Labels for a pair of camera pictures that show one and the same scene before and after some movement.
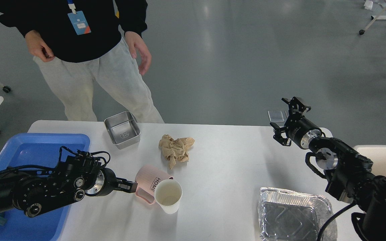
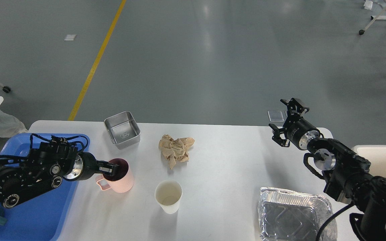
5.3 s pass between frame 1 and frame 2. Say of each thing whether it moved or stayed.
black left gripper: moved
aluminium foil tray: stayed
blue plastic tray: stayed
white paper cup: stayed
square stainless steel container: stayed
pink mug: moved
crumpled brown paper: stayed
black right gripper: stayed
